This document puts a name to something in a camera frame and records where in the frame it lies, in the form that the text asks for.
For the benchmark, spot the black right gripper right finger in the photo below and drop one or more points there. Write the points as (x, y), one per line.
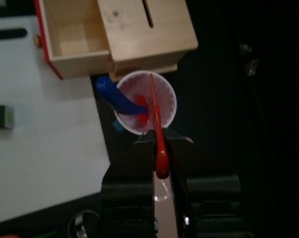
(208, 192)

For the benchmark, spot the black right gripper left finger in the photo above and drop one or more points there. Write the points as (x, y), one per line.
(128, 186)

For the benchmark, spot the red toy knife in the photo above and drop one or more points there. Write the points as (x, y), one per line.
(162, 155)

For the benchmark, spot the white round plate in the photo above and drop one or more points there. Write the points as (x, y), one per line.
(166, 96)

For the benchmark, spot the green black sushi piece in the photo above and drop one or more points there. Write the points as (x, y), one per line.
(0, 117)

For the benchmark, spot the small teal toy piece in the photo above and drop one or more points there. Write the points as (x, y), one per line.
(119, 127)

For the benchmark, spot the small red toy piece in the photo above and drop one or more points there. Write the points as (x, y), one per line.
(143, 111)

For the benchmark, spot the blue curved toy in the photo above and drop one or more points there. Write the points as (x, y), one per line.
(116, 97)

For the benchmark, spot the wooden drawer with red front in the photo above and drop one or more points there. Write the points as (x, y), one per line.
(72, 46)

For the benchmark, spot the wooden box with slot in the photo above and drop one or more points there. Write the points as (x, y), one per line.
(151, 34)

